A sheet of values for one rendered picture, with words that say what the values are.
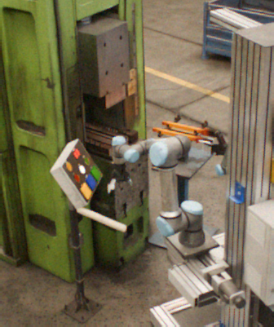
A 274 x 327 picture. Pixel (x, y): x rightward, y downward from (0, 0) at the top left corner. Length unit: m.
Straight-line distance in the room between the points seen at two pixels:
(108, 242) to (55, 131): 1.01
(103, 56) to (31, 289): 1.73
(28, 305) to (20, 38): 1.78
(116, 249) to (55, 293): 0.52
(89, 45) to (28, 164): 0.99
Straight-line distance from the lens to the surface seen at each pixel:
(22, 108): 4.35
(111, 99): 4.21
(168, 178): 3.42
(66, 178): 3.76
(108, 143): 4.37
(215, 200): 5.59
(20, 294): 4.75
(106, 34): 4.04
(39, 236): 4.75
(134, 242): 4.85
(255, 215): 3.27
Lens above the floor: 3.05
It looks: 29 degrees down
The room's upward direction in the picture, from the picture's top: 4 degrees counter-clockwise
